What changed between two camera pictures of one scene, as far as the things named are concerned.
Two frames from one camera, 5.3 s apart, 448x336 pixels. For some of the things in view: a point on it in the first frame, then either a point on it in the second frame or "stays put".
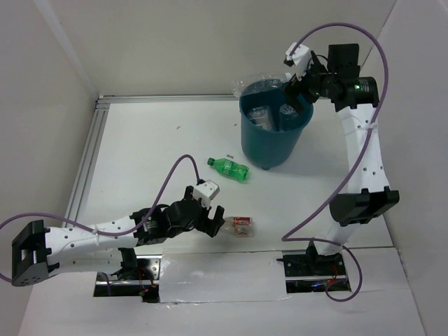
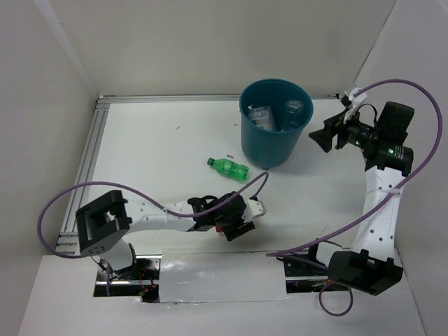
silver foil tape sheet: (221, 276) stays put
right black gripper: (294, 88) → (324, 137)
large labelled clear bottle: (262, 116) stays put
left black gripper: (212, 227) → (233, 232)
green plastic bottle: (236, 171) stays put
